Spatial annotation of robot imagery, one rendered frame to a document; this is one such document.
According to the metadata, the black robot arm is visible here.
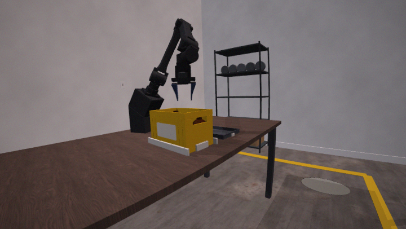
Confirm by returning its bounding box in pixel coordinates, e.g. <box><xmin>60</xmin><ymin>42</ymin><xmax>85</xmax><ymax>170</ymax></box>
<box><xmin>141</xmin><ymin>19</ymin><xmax>199</xmax><ymax>98</ymax></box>

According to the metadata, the yellow divided crate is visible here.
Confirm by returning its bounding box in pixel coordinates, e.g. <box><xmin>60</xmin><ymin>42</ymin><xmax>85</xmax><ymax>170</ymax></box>
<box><xmin>149</xmin><ymin>108</ymin><xmax>213</xmax><ymax>153</ymax></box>

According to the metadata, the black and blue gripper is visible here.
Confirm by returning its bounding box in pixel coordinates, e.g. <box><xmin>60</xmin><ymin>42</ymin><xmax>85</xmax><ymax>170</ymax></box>
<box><xmin>171</xmin><ymin>77</ymin><xmax>196</xmax><ymax>101</ymax></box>

